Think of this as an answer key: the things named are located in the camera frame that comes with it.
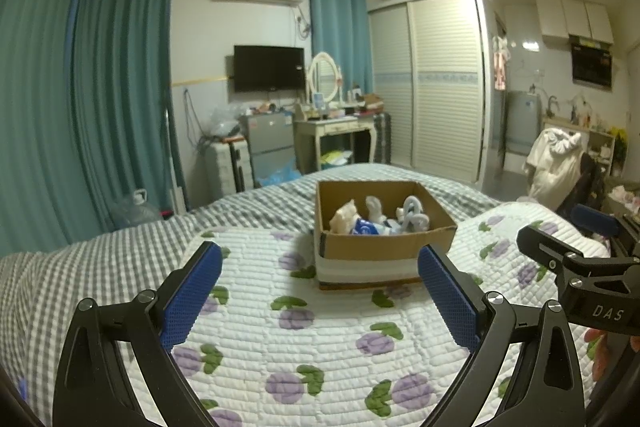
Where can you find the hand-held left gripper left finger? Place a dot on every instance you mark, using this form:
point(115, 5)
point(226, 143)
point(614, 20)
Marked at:
point(192, 292)

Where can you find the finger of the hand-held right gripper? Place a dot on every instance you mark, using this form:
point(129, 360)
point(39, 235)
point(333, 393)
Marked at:
point(595, 219)
point(540, 249)

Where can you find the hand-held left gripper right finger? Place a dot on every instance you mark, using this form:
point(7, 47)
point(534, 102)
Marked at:
point(450, 297)

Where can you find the cardboard box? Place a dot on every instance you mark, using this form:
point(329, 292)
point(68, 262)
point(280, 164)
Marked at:
point(380, 257)

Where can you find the blue white tissue pack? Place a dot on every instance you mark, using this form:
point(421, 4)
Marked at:
point(370, 228)

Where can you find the cream cloth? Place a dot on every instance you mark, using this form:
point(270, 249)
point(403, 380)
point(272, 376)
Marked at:
point(344, 219)

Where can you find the black chair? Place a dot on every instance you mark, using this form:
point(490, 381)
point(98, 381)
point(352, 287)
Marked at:
point(587, 187)

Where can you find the white coat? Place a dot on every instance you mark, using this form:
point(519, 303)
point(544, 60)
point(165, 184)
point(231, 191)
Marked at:
point(550, 167)

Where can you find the wooden shelf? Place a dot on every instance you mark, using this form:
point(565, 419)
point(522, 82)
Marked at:
point(602, 149)

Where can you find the yellow flowers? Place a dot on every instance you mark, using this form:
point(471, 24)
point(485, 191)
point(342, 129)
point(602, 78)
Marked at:
point(620, 136)

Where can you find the clear water jug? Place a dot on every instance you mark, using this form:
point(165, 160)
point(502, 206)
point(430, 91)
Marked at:
point(137, 209)

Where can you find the white floral quilt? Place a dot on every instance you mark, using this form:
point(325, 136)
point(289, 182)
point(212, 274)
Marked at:
point(300, 347)

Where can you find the grey washing machine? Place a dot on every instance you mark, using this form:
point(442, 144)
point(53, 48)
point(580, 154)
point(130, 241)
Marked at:
point(522, 122)

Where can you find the white suitcase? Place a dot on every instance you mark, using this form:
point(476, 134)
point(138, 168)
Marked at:
point(222, 167)

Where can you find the blue plastic bag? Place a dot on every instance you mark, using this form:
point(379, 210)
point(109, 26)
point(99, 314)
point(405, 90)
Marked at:
point(280, 174)

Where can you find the black range hood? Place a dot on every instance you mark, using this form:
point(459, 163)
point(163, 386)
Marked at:
point(592, 64)

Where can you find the silver fridge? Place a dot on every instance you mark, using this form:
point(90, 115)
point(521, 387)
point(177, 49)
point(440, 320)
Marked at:
point(267, 142)

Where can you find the clear plastic bag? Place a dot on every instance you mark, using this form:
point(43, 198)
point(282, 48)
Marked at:
point(225, 122)

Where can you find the yellow green bag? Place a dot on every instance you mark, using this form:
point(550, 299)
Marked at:
point(336, 158)

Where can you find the hanging pink clothes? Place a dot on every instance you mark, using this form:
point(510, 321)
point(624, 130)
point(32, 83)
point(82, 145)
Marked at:
point(500, 64)

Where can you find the white sliding door wardrobe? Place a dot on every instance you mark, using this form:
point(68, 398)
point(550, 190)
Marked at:
point(440, 82)

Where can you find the small blue object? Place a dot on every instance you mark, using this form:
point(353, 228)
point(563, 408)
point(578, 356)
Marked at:
point(23, 389)

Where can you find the teal curtain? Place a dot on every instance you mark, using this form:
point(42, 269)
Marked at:
point(35, 107)
point(125, 97)

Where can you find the white dressing table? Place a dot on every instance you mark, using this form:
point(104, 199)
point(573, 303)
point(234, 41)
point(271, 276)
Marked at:
point(332, 126)

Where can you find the white oval mirror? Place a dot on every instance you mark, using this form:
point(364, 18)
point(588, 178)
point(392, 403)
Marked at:
point(324, 77)

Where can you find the light blue curtain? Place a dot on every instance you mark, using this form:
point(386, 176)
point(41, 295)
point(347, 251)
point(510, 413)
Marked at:
point(337, 27)

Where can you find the white wall cabinets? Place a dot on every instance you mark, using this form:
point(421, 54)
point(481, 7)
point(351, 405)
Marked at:
point(575, 17)

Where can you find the black wall television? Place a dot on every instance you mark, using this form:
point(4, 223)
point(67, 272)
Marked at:
point(269, 68)

